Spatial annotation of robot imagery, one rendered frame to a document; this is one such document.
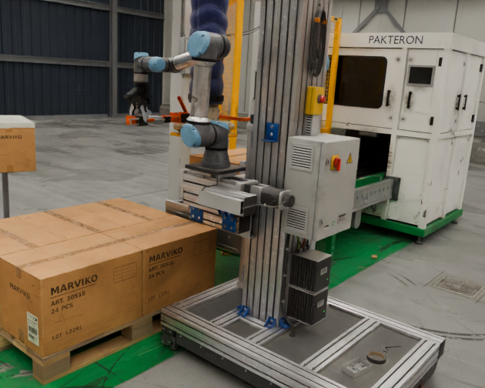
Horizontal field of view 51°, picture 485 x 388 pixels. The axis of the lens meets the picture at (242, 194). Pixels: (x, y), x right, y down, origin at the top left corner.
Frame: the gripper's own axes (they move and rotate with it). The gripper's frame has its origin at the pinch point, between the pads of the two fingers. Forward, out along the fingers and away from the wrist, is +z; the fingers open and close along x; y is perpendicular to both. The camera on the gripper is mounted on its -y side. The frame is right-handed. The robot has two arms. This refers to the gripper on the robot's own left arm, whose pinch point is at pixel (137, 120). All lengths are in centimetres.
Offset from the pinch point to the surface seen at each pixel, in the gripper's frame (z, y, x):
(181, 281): 96, 21, -17
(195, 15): -59, 49, 2
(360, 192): 68, 218, -51
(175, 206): 65, 61, 24
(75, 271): 69, -50, -9
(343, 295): 123, 127, -80
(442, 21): -153, 961, 76
